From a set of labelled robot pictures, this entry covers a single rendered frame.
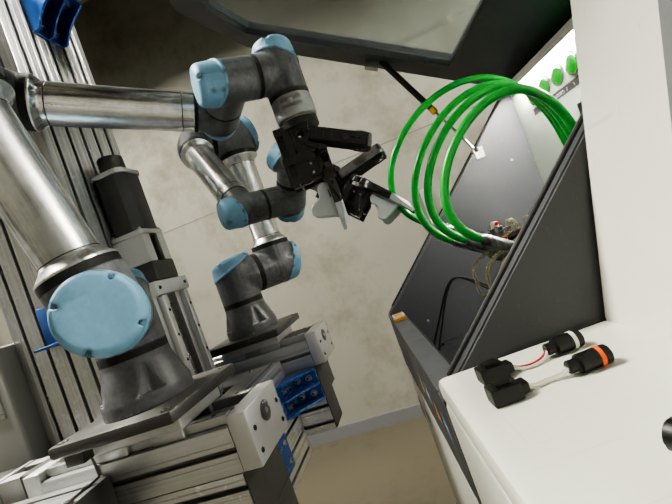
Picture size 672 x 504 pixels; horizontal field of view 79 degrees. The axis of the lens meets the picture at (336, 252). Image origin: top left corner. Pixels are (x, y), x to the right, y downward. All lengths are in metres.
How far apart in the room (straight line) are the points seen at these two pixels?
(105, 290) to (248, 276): 0.63
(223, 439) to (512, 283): 0.48
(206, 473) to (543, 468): 0.53
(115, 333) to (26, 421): 0.57
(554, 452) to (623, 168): 0.32
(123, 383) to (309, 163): 0.47
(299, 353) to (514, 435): 0.83
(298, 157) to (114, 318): 0.38
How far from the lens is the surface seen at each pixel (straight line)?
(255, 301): 1.20
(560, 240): 0.58
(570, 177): 0.59
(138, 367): 0.76
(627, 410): 0.40
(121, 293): 0.61
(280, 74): 0.78
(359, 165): 0.90
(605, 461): 0.35
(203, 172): 1.12
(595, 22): 0.60
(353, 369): 2.81
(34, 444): 1.16
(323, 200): 0.73
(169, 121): 0.86
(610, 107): 0.56
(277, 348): 1.17
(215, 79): 0.75
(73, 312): 0.62
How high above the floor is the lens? 1.17
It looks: level
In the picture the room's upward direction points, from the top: 20 degrees counter-clockwise
